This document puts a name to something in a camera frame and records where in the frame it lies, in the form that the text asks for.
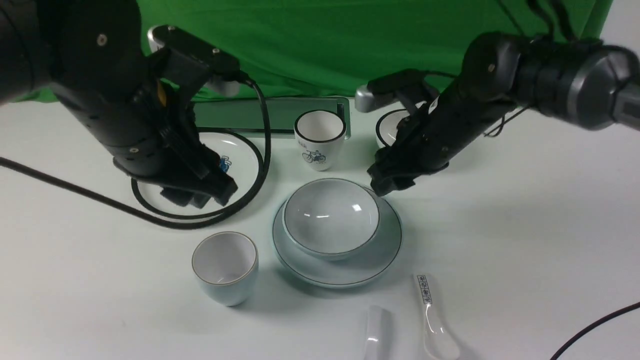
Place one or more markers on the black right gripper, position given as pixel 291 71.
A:
pixel 430 139

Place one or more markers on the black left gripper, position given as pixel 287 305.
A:
pixel 124 114

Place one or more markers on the pale blue shallow bowl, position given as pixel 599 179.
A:
pixel 331 218

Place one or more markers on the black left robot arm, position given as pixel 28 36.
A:
pixel 45 42

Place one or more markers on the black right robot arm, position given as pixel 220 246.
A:
pixel 585 83

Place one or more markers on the black-rimmed illustrated plate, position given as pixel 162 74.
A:
pixel 240 158

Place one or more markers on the small black-rimmed white bowl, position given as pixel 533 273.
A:
pixel 386 127

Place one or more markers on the green rectangular tray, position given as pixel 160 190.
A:
pixel 244 116

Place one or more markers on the white cup with bicycle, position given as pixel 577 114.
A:
pixel 320 136

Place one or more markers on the pale blue plain cup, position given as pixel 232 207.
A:
pixel 226 267

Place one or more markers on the pale blue plain plate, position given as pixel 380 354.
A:
pixel 360 269

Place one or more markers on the green backdrop cloth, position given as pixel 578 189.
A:
pixel 318 48

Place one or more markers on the white spoon with characters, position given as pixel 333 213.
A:
pixel 437 341

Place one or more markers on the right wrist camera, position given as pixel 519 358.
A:
pixel 407 86

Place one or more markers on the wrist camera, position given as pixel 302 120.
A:
pixel 407 86
pixel 192 64

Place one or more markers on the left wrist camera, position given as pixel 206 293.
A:
pixel 192 64

